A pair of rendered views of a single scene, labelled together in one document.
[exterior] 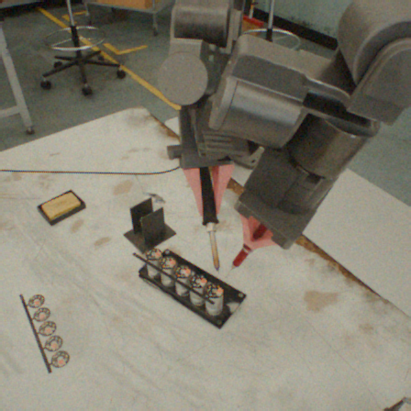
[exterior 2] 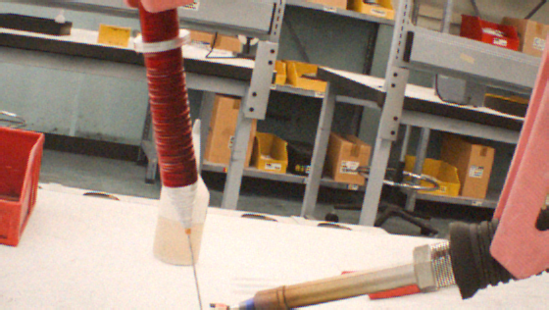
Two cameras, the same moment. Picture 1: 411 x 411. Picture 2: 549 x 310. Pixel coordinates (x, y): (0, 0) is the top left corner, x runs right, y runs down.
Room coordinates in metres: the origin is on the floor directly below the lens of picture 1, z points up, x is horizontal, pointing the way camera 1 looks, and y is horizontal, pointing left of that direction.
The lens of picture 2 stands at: (0.44, -0.27, 0.93)
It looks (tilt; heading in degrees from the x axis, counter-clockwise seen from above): 9 degrees down; 110
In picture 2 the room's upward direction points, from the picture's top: 11 degrees clockwise
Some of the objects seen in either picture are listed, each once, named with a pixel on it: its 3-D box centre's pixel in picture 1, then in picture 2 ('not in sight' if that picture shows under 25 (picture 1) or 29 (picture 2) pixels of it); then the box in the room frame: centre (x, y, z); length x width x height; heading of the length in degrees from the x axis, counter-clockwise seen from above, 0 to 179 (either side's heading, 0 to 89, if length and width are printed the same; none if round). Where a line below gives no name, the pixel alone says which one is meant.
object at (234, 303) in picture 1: (191, 286); not in sight; (0.39, 0.02, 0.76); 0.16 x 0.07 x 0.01; 53
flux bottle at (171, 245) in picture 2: not in sight; (185, 190); (0.19, 0.27, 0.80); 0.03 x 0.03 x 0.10
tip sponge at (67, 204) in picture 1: (61, 206); not in sight; (0.57, 0.27, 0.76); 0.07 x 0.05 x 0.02; 133
